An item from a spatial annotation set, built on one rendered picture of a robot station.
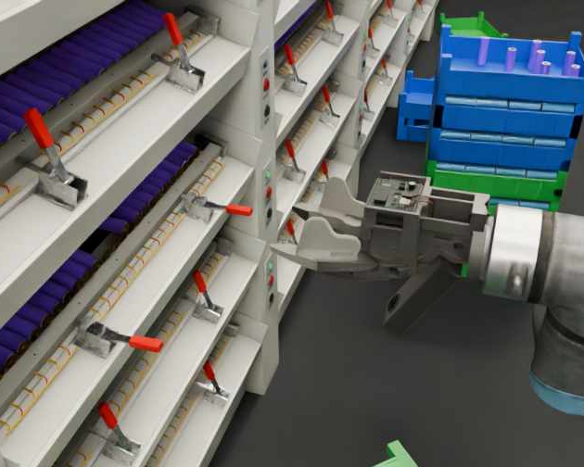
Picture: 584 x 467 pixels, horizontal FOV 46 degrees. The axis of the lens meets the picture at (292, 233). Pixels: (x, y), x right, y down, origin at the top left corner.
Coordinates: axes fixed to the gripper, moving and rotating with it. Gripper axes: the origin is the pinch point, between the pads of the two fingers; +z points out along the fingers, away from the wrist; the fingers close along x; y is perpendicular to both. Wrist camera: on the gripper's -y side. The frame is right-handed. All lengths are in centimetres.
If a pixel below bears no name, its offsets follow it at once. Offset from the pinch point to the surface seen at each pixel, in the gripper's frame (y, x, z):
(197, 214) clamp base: -9.5, -13.4, 18.4
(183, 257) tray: -10.8, -5.5, 17.0
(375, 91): -48, -146, 21
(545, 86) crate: -15, -82, -26
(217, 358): -47, -22, 23
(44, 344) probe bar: -6.7, 16.8, 21.6
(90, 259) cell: -6.2, 3.4, 24.3
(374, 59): -30, -126, 18
